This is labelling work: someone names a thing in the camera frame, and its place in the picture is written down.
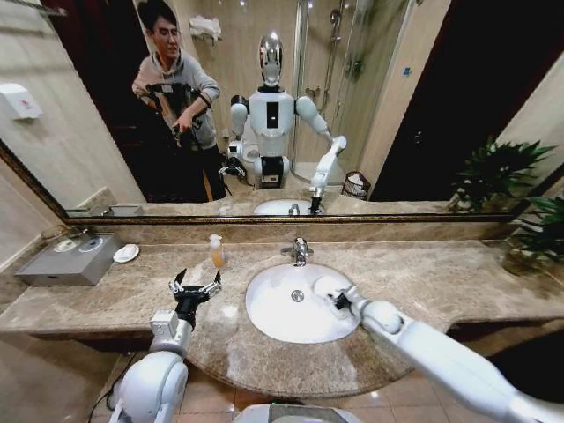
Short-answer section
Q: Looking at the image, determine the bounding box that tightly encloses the white oval sink basin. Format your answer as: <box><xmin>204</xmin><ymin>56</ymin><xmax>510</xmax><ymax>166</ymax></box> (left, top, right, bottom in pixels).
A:
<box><xmin>244</xmin><ymin>263</ymin><xmax>363</xmax><ymax>345</ymax></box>

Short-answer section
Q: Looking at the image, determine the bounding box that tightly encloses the large framed wall mirror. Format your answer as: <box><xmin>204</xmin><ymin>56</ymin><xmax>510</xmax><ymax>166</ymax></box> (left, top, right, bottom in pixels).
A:
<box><xmin>0</xmin><ymin>0</ymin><xmax>564</xmax><ymax>226</ymax></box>

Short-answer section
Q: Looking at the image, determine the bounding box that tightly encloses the grey metal tray box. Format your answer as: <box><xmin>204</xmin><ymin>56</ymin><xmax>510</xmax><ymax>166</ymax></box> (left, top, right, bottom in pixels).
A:
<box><xmin>14</xmin><ymin>231</ymin><xmax>125</xmax><ymax>287</ymax></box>

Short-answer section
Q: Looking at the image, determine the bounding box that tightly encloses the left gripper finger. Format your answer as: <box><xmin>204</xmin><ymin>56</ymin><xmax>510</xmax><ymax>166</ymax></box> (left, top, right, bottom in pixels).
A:
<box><xmin>167</xmin><ymin>268</ymin><xmax>189</xmax><ymax>295</ymax></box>
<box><xmin>200</xmin><ymin>269</ymin><xmax>223</xmax><ymax>298</ymax></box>

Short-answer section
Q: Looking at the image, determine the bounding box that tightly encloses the white robot front shell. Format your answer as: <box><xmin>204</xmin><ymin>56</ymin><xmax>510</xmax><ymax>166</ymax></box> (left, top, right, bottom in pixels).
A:
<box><xmin>230</xmin><ymin>402</ymin><xmax>363</xmax><ymax>423</ymax></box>

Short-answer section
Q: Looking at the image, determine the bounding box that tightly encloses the white wall paper dispenser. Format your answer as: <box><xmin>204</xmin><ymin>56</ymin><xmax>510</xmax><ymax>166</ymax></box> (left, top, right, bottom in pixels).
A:
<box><xmin>0</xmin><ymin>82</ymin><xmax>46</xmax><ymax>122</ymax></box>

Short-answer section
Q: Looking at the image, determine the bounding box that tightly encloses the chrome faucet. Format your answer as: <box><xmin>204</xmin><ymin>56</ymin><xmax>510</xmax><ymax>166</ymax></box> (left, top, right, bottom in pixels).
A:
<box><xmin>280</xmin><ymin>236</ymin><xmax>315</xmax><ymax>268</ymax></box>

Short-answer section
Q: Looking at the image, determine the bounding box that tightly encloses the white soap dish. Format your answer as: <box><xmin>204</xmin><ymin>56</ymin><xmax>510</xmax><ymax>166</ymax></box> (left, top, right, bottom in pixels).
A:
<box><xmin>112</xmin><ymin>243</ymin><xmax>141</xmax><ymax>264</ymax></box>

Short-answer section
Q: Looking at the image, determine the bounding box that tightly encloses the clear soap pump bottle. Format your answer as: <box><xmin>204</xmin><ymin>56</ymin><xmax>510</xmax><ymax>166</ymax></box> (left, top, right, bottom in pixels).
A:
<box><xmin>208</xmin><ymin>234</ymin><xmax>226</xmax><ymax>270</ymax></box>

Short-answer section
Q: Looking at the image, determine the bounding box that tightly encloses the white towel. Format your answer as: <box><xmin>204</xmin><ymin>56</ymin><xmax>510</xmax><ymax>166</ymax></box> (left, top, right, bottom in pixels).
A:
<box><xmin>311</xmin><ymin>274</ymin><xmax>354</xmax><ymax>321</ymax></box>

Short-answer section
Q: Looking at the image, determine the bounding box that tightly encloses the green potted plant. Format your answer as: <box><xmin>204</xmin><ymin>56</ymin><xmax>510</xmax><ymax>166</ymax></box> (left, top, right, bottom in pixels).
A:
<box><xmin>501</xmin><ymin>196</ymin><xmax>564</xmax><ymax>278</ymax></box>

